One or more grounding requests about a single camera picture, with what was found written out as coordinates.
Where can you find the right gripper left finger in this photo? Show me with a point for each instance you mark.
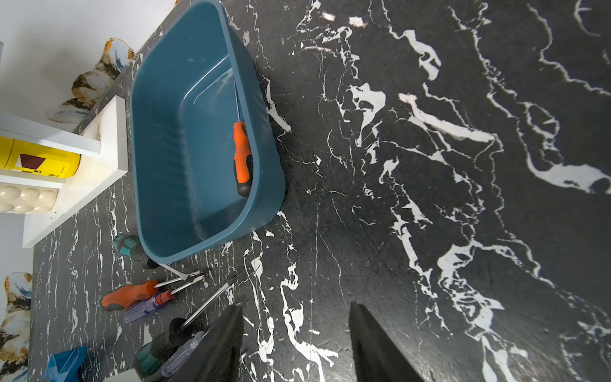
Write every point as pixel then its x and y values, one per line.
pixel 217 358

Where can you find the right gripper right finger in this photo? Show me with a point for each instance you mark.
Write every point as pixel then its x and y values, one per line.
pixel 376 357

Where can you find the clear handle screwdriver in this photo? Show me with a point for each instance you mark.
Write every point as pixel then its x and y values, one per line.
pixel 179 358

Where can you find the red purple clear screwdriver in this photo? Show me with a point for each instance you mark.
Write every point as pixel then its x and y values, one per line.
pixel 152 305

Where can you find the orange short screwdriver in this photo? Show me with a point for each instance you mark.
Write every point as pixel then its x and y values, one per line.
pixel 127 296

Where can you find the green small screwdriver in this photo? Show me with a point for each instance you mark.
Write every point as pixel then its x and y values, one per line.
pixel 130 246

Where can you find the orange black screwdriver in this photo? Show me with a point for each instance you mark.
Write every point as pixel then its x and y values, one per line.
pixel 242 160

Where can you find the teal plastic storage box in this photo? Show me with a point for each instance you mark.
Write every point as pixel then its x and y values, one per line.
pixel 182 115

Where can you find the blue dustpan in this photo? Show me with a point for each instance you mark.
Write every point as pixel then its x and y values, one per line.
pixel 64 366

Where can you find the white tiered shelf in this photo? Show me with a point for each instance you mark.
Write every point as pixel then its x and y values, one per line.
pixel 103 149

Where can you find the cream bumpy cup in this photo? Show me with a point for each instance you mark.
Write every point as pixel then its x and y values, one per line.
pixel 19 199

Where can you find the yellow can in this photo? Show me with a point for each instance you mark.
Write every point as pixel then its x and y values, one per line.
pixel 18 155

